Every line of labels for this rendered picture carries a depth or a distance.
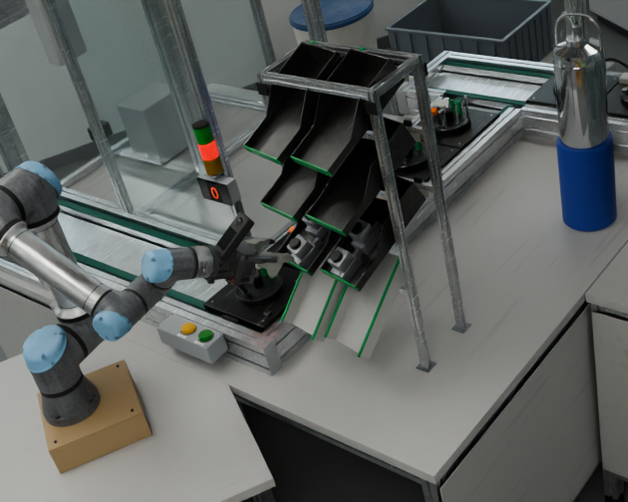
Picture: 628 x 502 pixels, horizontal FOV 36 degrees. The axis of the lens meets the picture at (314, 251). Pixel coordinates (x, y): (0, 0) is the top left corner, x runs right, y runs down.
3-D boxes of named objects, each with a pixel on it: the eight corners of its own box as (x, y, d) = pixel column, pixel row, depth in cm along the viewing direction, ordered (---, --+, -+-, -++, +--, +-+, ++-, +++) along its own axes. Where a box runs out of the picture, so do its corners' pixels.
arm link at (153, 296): (114, 300, 229) (130, 280, 221) (144, 272, 236) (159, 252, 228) (139, 323, 230) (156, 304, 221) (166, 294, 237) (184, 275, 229)
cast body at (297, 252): (304, 270, 243) (289, 256, 238) (295, 262, 246) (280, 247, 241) (327, 245, 243) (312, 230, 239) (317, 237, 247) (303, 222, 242)
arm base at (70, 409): (55, 435, 250) (41, 407, 245) (37, 405, 262) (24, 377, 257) (108, 406, 255) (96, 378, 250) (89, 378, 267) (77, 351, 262)
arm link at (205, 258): (185, 240, 227) (201, 256, 221) (203, 239, 229) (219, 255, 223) (181, 269, 230) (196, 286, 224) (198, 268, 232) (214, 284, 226)
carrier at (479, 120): (462, 152, 321) (457, 120, 314) (403, 141, 336) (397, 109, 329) (499, 118, 334) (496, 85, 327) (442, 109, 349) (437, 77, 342)
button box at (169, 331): (211, 365, 267) (205, 348, 264) (161, 343, 280) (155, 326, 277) (229, 349, 271) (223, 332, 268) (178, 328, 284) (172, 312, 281)
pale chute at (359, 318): (370, 360, 242) (358, 357, 239) (335, 339, 251) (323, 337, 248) (414, 254, 240) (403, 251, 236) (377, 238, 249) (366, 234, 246)
